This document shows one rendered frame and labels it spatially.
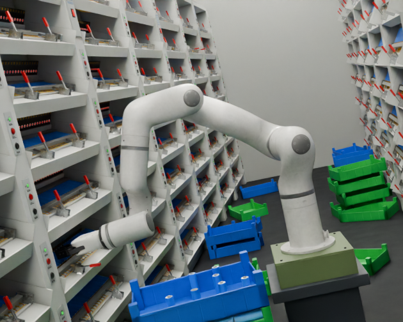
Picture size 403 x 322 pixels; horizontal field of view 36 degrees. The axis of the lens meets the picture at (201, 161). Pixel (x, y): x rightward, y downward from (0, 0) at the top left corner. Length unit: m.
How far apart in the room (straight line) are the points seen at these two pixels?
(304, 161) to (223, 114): 0.31
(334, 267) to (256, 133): 0.51
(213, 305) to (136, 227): 0.64
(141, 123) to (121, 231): 0.35
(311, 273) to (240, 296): 0.72
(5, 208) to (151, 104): 0.54
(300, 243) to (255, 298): 0.77
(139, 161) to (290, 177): 0.51
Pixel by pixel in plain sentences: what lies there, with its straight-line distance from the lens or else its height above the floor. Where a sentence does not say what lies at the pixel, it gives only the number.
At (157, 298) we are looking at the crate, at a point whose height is 0.50.
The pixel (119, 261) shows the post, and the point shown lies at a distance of 2.49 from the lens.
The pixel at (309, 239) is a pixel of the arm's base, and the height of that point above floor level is 0.40.
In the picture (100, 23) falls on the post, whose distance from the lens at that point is 3.13.
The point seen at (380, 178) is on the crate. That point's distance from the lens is 3.91.
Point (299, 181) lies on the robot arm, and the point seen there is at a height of 0.60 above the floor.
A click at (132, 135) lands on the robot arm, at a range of 1.95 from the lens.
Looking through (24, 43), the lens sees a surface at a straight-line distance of 2.04.
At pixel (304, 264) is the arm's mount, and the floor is 0.34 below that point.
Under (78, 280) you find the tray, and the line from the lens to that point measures 2.02.
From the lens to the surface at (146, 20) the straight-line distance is 3.61.
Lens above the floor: 0.98
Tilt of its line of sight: 7 degrees down
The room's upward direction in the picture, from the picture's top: 13 degrees counter-clockwise
